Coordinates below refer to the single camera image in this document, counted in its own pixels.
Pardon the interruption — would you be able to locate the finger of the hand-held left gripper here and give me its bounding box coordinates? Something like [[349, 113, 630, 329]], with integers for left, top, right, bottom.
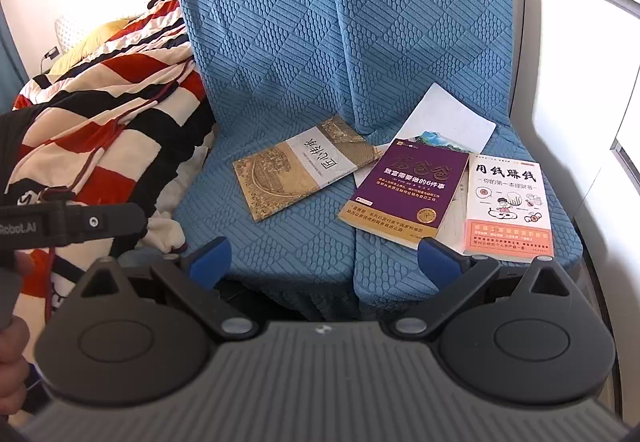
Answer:
[[50, 201, 148, 249]]

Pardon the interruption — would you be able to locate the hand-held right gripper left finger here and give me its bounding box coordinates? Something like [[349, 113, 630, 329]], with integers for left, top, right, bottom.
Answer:
[[75, 236, 261, 341]]

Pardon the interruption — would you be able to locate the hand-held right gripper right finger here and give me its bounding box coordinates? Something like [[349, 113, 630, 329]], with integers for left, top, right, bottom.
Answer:
[[385, 237, 573, 341]]

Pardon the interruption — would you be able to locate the purple book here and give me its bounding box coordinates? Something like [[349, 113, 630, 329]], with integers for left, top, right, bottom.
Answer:
[[337, 140, 471, 250]]

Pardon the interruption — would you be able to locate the small booklet with black calligraphy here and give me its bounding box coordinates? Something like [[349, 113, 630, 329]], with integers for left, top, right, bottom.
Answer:
[[460, 153, 556, 265]]

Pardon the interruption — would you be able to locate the gold patterned book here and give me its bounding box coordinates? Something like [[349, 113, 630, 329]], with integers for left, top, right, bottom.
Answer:
[[232, 114, 383, 223]]

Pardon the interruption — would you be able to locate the photo cover notebook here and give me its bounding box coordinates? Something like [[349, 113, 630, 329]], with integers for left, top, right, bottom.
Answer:
[[417, 131, 466, 153]]

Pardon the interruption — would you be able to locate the white paper booklet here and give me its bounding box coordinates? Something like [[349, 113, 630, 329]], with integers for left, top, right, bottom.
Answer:
[[400, 82, 497, 157]]

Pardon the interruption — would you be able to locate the person's left hand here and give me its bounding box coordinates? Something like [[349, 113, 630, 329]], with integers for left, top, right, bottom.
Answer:
[[0, 252, 33, 407]]

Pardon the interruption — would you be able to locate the red black white striped blanket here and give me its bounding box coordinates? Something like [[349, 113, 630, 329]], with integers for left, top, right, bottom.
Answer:
[[0, 0, 221, 403]]

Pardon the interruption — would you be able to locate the yellow pillow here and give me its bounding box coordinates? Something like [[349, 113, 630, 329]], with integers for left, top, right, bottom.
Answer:
[[49, 18, 147, 78]]

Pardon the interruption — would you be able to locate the white cabinet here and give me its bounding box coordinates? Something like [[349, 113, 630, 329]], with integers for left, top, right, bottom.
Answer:
[[520, 0, 640, 233]]

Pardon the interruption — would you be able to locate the blue textured chair cover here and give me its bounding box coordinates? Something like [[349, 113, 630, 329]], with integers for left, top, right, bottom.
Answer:
[[170, 0, 586, 313]]

